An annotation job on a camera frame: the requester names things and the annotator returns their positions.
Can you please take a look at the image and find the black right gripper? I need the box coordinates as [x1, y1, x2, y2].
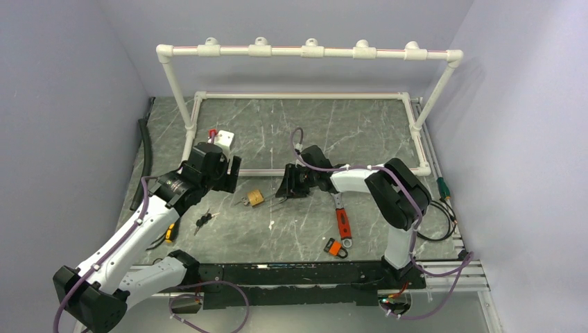
[276, 163, 318, 199]

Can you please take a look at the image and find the brass padlock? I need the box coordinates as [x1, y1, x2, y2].
[244, 189, 287, 207]

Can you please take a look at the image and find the black key bunch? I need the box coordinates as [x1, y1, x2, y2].
[193, 210, 220, 236]

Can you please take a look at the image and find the small orange black padlock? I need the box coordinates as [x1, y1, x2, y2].
[323, 238, 348, 259]

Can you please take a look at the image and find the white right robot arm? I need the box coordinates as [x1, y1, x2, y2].
[275, 144, 432, 288]

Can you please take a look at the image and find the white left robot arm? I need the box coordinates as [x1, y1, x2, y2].
[53, 139, 241, 332]

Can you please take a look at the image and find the orange black screwdriver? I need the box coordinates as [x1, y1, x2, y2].
[164, 222, 180, 243]

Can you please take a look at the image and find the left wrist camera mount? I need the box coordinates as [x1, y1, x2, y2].
[207, 129, 235, 155]

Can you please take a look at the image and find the red handled adjustable wrench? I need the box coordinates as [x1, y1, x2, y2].
[331, 193, 353, 249]

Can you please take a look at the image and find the black corrugated hose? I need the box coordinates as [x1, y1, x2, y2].
[130, 97, 156, 212]

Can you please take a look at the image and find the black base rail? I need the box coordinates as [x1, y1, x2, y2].
[181, 260, 426, 309]

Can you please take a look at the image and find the purple cable loop left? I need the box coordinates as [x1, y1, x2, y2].
[168, 280, 252, 333]

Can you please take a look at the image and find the green handled screwdriver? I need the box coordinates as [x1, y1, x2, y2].
[436, 177, 451, 202]

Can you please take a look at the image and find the black coiled cable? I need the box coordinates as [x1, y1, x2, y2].
[415, 198, 458, 243]

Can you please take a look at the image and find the white PVC pipe frame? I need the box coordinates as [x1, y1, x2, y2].
[155, 36, 465, 178]

